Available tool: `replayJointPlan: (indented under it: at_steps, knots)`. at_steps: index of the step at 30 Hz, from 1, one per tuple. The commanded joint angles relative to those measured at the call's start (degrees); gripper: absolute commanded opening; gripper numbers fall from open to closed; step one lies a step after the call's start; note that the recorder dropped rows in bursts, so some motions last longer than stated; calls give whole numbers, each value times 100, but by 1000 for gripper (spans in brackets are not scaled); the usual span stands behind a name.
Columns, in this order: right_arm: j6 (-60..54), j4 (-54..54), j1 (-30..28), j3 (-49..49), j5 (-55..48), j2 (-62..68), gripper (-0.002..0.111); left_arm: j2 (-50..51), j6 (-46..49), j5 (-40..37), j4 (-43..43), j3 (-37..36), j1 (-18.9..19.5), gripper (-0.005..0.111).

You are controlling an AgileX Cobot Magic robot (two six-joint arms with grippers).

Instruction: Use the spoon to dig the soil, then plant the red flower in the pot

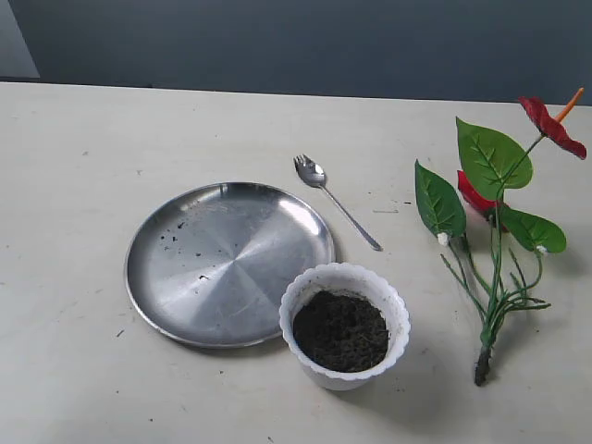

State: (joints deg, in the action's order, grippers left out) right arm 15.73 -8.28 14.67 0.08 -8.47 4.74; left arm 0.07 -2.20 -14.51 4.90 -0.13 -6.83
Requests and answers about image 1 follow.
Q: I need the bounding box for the round stainless steel plate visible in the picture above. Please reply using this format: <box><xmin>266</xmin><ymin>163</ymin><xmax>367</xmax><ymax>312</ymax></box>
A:
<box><xmin>124</xmin><ymin>182</ymin><xmax>336</xmax><ymax>349</ymax></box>

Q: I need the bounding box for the artificial red anthurium plant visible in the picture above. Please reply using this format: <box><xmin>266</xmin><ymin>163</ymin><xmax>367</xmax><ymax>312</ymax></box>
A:
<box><xmin>414</xmin><ymin>88</ymin><xmax>587</xmax><ymax>387</ymax></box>

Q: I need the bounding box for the dark potting soil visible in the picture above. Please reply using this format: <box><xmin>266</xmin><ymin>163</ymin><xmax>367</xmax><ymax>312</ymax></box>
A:
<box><xmin>292</xmin><ymin>290</ymin><xmax>389</xmax><ymax>373</ymax></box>

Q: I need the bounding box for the stainless steel spork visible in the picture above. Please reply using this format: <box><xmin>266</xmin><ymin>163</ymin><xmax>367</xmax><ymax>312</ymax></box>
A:
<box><xmin>293</xmin><ymin>154</ymin><xmax>383</xmax><ymax>252</ymax></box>

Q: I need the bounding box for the white scalloped plastic pot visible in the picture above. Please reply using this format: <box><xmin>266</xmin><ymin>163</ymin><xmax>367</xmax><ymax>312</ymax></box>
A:
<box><xmin>279</xmin><ymin>263</ymin><xmax>411</xmax><ymax>391</ymax></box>

